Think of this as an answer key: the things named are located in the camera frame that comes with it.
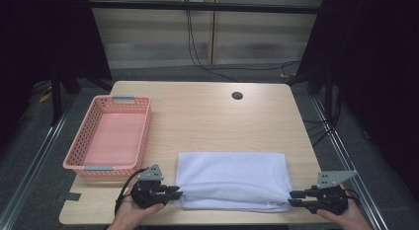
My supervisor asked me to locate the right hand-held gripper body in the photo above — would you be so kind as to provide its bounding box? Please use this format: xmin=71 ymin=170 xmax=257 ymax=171
xmin=303 ymin=170 xmax=359 ymax=215

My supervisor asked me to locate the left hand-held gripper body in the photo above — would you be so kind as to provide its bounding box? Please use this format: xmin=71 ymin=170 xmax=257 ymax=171
xmin=129 ymin=163 xmax=172 ymax=210

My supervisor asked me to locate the white printed towel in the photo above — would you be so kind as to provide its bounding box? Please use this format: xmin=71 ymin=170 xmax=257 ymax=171
xmin=174 ymin=151 xmax=294 ymax=214

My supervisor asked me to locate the pink plastic basket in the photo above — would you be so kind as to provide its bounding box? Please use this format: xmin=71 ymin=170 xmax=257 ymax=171
xmin=62 ymin=94 xmax=153 ymax=178

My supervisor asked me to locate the person's left hand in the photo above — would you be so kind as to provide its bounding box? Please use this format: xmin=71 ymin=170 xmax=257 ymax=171
xmin=113 ymin=192 xmax=166 ymax=227

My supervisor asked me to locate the person's right hand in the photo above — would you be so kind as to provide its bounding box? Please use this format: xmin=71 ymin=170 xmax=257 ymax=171
xmin=315 ymin=183 xmax=373 ymax=230

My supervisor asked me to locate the black metal stand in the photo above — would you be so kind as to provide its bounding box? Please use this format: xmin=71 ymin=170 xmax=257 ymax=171
xmin=49 ymin=70 xmax=64 ymax=127

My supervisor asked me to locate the yellow tool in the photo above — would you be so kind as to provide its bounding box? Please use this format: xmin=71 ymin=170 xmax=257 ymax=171
xmin=38 ymin=91 xmax=53 ymax=105

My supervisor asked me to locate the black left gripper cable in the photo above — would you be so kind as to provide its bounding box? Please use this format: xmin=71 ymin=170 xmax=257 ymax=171
xmin=114 ymin=166 xmax=150 ymax=215

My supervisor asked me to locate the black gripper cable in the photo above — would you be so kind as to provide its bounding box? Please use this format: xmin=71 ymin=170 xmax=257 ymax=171
xmin=345 ymin=188 xmax=362 ymax=204
xmin=114 ymin=166 xmax=150 ymax=215

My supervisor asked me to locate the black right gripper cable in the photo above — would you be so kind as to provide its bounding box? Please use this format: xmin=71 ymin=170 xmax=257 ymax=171
xmin=345 ymin=188 xmax=362 ymax=204

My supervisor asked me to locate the metal floor rail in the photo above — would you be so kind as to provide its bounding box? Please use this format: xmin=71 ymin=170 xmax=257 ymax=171
xmin=0 ymin=91 xmax=82 ymax=230
xmin=310 ymin=95 xmax=391 ymax=230

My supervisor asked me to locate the bundle of black cables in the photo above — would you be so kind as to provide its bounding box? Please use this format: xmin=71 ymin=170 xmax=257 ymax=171
xmin=301 ymin=91 xmax=342 ymax=148

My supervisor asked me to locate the black floor cable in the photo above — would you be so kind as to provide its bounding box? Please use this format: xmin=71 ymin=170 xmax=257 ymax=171
xmin=207 ymin=59 xmax=301 ymax=73

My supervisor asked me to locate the black hanging cable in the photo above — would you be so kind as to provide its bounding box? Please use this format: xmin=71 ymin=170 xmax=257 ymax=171
xmin=186 ymin=9 xmax=239 ymax=83

